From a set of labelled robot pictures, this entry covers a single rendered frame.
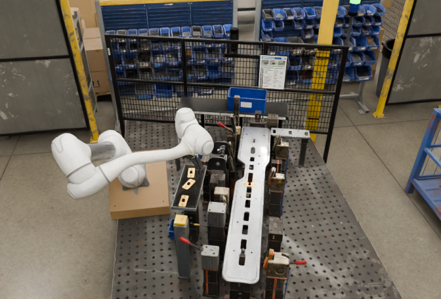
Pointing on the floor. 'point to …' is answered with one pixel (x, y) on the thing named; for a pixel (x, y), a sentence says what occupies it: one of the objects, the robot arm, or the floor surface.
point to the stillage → (425, 185)
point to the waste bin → (384, 64)
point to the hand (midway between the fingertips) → (188, 172)
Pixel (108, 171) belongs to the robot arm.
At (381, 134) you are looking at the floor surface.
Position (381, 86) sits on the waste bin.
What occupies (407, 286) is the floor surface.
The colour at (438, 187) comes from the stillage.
